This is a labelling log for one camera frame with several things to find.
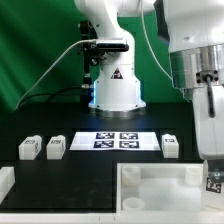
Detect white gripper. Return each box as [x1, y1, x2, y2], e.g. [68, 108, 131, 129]
[192, 86, 224, 160]

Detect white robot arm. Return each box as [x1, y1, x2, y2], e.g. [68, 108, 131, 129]
[74, 0, 224, 160]

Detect white front obstacle bar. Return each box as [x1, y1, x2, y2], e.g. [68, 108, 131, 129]
[0, 213, 224, 224]

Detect white obstacle bar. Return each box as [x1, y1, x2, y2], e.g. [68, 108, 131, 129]
[0, 167, 15, 204]
[0, 213, 224, 224]

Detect white sheet with tags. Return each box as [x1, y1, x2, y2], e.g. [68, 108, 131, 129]
[70, 131, 160, 151]

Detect white obstacle bar left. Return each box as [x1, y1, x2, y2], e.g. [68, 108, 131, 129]
[0, 167, 15, 204]

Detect black camera on mount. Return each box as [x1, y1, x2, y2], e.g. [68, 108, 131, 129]
[77, 38, 129, 66]

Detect grey camera cable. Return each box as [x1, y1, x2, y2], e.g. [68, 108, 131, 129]
[14, 39, 98, 110]

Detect black camera stand pole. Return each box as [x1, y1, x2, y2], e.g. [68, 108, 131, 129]
[79, 20, 93, 104]

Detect black cable on table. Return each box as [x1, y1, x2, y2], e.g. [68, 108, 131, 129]
[19, 85, 84, 105]

